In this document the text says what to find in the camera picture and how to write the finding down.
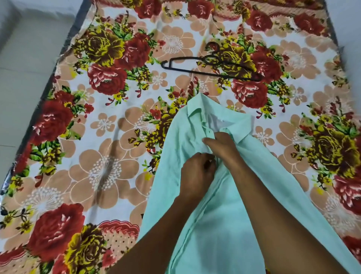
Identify person's right forearm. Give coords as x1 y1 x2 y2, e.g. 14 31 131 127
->
228 165 350 274

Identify mint green shirt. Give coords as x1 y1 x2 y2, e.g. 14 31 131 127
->
137 92 361 274

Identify person's left hand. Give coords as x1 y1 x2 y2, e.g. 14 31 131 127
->
178 152 217 202

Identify person's right hand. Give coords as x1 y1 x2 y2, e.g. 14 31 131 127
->
202 132 243 173

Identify black hanger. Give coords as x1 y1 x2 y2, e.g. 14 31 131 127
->
161 41 263 82

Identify floral bedsheet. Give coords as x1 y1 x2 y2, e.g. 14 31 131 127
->
0 0 361 274

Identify person's left forearm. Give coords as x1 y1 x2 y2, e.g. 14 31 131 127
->
107 195 198 274

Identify dark mattress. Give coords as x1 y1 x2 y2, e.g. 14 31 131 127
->
0 0 95 197

